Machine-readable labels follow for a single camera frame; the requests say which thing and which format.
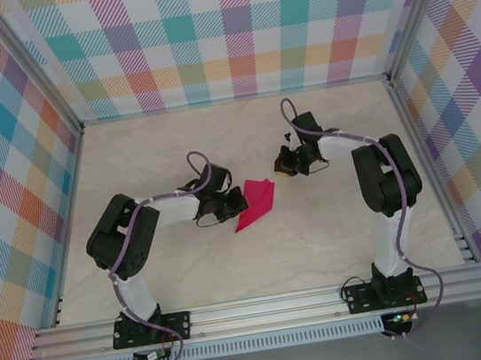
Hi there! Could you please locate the aluminium frame crossbar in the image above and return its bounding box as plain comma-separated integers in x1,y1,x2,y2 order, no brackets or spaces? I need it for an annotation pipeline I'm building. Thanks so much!
79,74,392,128

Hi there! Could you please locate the aluminium frame post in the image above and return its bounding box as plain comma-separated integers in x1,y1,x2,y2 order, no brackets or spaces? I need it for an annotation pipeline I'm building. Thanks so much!
375,0,477,89
0,0,86,147

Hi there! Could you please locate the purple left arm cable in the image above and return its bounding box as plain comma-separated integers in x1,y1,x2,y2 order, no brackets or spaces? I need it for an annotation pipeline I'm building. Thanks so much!
92,148,241,360

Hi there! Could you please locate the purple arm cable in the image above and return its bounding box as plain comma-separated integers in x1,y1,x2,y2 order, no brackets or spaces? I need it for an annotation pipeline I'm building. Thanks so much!
279,80,451,352
92,148,241,360

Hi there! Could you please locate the thin black left gripper wire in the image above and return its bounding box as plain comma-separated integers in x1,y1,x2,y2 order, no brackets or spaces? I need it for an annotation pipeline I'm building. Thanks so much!
194,211,225,230

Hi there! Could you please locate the thin black right gripper wire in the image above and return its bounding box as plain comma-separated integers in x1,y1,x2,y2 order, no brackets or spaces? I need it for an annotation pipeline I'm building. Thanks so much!
304,156,333,176

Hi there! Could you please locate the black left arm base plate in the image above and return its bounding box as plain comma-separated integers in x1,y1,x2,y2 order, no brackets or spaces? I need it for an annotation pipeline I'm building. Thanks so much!
109,309,195,352

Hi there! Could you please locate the long aluminium mounting rail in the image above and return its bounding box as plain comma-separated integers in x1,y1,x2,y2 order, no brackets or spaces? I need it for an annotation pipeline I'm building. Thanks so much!
23,261,481,360

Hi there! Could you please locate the aluminium side rail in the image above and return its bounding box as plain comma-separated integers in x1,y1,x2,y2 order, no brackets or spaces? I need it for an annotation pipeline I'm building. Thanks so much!
25,125,111,328
386,72,480,273

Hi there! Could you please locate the thin black gripper wire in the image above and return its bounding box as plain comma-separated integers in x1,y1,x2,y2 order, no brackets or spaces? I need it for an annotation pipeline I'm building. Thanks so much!
194,211,225,230
304,156,333,176

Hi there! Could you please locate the small dark circuit board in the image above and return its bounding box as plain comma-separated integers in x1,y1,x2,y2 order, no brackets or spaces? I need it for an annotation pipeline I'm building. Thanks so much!
132,348,172,360

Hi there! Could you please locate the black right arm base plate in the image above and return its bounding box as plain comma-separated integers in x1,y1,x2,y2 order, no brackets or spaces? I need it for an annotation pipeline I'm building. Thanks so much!
343,274,429,317

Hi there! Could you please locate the circuit board with green light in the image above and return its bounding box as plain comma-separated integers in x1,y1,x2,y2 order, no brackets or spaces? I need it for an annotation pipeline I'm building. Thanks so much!
387,309,418,325

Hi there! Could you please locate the thin black base wire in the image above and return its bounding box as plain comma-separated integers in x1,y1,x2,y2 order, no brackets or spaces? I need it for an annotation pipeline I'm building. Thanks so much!
338,273,377,305

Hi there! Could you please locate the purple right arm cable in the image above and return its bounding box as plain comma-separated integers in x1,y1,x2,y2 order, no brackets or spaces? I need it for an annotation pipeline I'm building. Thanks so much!
279,80,451,352

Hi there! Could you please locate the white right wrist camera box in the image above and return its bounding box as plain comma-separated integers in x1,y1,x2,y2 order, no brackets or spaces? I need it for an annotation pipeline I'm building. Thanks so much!
280,129,298,153

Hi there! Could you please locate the slotted grey cable duct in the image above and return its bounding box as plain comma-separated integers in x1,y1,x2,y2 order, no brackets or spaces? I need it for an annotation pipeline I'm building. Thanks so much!
97,319,387,360

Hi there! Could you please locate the pink paper sheet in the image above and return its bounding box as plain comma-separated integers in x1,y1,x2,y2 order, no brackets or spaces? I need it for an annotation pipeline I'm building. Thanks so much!
227,176,283,234

